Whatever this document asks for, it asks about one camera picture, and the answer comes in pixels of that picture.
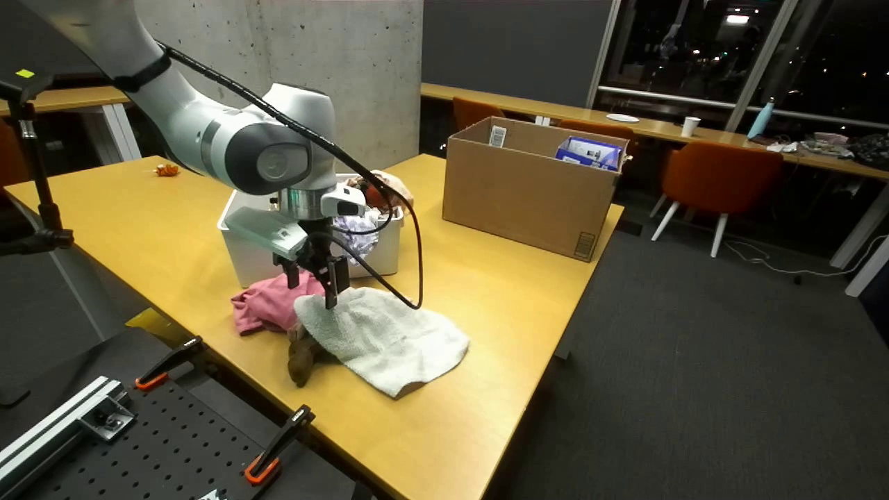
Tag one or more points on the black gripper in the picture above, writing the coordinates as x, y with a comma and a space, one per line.
313, 240

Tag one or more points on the white terry towel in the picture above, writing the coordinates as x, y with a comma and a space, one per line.
390, 341

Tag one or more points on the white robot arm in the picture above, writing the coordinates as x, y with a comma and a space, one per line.
204, 121

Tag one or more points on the white plastic basket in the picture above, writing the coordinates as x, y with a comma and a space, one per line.
246, 254

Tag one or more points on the pink cloth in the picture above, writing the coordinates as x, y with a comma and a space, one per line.
265, 300

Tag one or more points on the lavender patterned cloth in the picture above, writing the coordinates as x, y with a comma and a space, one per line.
363, 236

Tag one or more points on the orange black spring clamp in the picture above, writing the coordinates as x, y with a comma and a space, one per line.
167, 364
278, 446

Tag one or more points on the small orange object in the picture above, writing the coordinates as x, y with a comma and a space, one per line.
167, 169

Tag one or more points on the black perforated board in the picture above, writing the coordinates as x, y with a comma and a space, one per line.
177, 446

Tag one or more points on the cardboard box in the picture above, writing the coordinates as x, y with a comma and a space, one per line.
518, 190

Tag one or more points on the orange chair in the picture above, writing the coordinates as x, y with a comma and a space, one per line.
718, 182
472, 112

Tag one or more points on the blue carton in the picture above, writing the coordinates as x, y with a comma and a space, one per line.
586, 153

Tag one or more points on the long wooden desk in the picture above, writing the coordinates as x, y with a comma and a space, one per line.
649, 125

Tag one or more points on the white cup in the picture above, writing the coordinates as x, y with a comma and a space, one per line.
689, 125

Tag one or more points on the blue bottle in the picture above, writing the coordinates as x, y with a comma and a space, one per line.
759, 118

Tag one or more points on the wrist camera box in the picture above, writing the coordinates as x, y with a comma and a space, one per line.
265, 230

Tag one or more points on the black camera tripod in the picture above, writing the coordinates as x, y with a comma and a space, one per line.
42, 184

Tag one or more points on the aluminium rail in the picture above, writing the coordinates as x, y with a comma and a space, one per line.
56, 425

